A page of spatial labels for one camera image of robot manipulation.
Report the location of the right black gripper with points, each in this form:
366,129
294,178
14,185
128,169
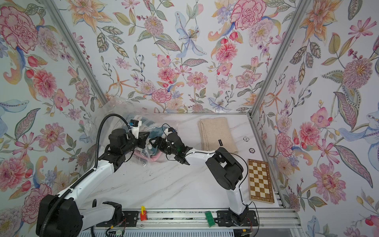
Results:
160,140

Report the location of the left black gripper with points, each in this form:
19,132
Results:
141,139

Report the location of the clear plastic vacuum bag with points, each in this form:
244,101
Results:
114,115

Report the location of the beige knitted blanket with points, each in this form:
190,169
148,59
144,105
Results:
216,133

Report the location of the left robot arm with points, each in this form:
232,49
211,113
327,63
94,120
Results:
61,215

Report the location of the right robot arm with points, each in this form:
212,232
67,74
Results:
226,170

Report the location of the teal cloud pattern blanket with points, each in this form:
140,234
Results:
156,130

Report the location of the pink folded blanket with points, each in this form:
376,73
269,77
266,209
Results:
154,158

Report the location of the red yellow clamp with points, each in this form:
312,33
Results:
143,214

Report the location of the green block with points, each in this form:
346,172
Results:
209,218

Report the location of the wooden chessboard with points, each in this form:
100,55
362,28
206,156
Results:
260,183

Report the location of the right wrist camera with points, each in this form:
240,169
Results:
169,131

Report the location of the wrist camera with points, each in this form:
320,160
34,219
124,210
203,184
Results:
169,131
135,126

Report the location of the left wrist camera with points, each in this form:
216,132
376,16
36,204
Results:
135,126

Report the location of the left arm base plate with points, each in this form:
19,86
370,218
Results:
128,219

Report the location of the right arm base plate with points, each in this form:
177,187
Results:
227,218

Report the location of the aluminium front rail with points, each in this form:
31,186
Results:
268,218

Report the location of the left aluminium corner post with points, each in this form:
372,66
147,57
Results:
58,19

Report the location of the aluminium corner post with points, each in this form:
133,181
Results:
294,23
58,19

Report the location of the right aluminium corner post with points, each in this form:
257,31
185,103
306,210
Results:
294,23

